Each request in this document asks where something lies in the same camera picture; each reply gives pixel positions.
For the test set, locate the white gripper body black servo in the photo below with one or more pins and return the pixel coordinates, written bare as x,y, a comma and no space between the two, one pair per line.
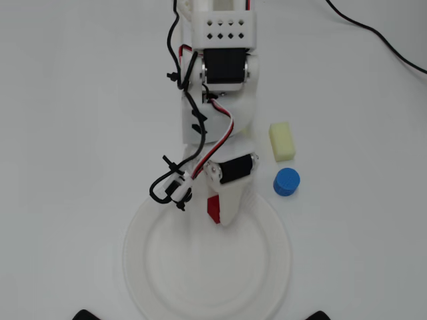
233,170

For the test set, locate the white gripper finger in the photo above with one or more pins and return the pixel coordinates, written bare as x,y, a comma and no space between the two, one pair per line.
231,203
213,192

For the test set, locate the red cube block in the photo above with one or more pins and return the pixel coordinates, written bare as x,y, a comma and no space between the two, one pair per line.
213,210

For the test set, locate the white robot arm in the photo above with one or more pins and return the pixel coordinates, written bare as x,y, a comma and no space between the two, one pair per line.
227,30

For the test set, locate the blue cylinder block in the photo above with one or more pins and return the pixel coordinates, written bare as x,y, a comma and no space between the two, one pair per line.
286,182

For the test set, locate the pale yellow foam block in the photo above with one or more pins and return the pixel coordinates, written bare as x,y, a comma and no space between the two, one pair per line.
283,141

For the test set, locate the white round plate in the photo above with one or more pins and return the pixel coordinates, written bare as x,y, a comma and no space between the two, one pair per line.
207,266

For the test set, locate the black stand foot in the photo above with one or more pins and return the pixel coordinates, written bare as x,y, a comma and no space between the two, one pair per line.
320,316
85,315

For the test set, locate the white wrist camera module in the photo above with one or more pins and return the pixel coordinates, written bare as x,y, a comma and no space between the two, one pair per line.
183,186

